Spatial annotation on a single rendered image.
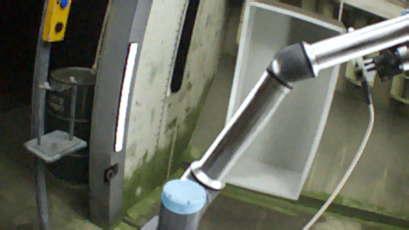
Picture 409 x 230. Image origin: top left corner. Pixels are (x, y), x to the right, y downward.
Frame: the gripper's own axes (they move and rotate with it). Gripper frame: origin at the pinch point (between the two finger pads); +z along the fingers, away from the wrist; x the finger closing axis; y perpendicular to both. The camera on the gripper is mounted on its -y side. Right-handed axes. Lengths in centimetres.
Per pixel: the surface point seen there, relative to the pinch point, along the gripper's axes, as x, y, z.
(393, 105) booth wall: 187, 143, -16
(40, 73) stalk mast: -22, -59, 125
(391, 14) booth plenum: 181, 43, -44
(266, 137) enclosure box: 81, 67, 92
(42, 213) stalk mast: -52, 3, 170
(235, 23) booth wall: 210, 9, 124
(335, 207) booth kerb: 96, 177, 65
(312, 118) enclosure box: 85, 65, 53
